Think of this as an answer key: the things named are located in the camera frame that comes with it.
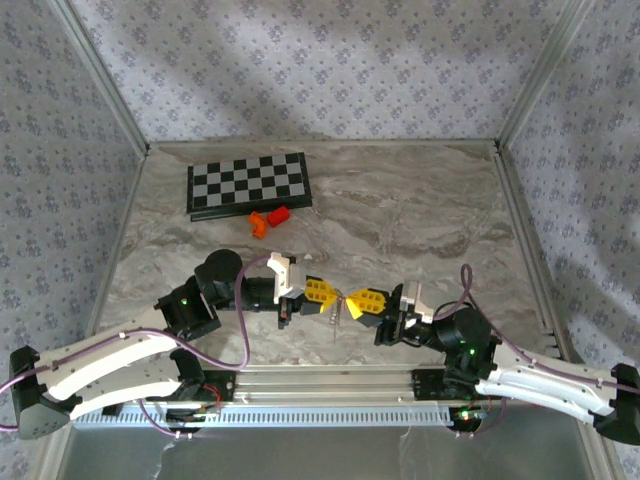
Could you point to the silver key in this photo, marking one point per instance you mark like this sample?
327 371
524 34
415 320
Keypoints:
334 332

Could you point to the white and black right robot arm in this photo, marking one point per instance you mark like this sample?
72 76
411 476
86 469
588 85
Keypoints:
540 387

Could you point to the black and grey chessboard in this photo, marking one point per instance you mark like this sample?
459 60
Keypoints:
250 180

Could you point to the shiny metal sheet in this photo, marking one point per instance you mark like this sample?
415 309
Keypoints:
325 455

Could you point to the red plastic block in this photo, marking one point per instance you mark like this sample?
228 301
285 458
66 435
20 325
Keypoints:
278 216

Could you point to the orange curved plastic piece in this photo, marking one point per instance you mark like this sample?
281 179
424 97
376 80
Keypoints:
255 219

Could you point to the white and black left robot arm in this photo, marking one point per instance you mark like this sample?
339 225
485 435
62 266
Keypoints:
100 360

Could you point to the small controller board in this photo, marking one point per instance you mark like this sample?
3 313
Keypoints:
467 416
192 416

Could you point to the aluminium table edge rail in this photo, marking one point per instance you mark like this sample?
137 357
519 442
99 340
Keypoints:
530 250
116 250
325 143

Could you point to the aluminium corner post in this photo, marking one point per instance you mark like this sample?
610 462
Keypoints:
541 75
102 75

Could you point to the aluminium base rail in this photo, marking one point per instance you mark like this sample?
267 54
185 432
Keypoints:
325 385

